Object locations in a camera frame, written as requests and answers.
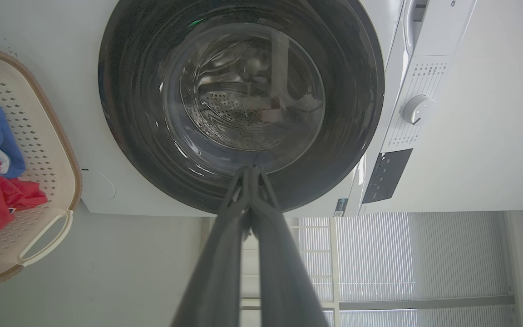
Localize black washer display panel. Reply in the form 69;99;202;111
362;148;413;204

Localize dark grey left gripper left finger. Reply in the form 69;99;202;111
170;166;252;327

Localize white window blinds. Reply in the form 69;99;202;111
289;213;518;327

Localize white detergent drawer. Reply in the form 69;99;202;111
403;0;477;57

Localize black round washer door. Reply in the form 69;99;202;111
98;0;385;214

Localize white front-load washing machine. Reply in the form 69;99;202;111
0;0;523;218

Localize white program dial knob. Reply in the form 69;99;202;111
402;94;436;125

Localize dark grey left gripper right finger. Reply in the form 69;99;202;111
249;166;330;327

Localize beige perforated laundry basket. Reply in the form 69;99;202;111
0;45;83;287

